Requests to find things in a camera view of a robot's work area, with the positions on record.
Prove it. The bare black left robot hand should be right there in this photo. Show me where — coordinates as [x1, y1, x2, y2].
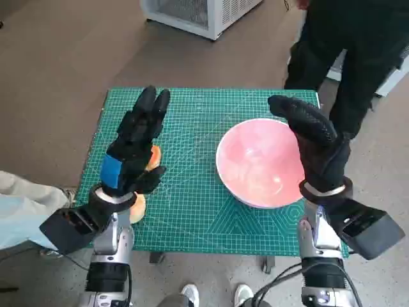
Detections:
[99, 85, 171, 195]

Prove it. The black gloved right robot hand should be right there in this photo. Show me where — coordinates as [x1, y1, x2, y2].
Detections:
[267, 95, 351, 192]

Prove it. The twisted toy bread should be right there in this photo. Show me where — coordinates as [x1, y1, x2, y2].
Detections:
[145, 145, 163, 172]

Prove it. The round toy bun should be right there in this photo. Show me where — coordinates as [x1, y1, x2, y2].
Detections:
[129, 193, 147, 224]

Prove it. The pink bowl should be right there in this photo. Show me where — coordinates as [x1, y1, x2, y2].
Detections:
[215, 118, 308, 209]

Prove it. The green cutting mat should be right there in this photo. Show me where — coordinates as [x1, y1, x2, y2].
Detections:
[75, 88, 350, 258]

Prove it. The person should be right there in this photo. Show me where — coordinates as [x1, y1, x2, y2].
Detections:
[283, 0, 409, 140]
[0, 171, 77, 256]

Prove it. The white vented cabinet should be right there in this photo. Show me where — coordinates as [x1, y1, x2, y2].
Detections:
[139, 0, 265, 42]

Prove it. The person's foot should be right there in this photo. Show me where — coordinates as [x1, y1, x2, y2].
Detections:
[235, 283, 254, 307]
[180, 283, 201, 307]

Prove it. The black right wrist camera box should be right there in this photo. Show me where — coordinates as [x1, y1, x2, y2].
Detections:
[328, 198, 406, 260]

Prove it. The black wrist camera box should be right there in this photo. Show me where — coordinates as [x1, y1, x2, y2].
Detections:
[38, 206, 109, 256]
[328, 198, 406, 260]

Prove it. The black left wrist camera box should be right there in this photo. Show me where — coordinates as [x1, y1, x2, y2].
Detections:
[38, 206, 109, 256]

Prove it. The thin black floor cable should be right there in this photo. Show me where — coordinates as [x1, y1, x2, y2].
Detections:
[41, 249, 90, 270]

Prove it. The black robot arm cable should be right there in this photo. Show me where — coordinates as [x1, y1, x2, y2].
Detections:
[252, 262, 304, 307]

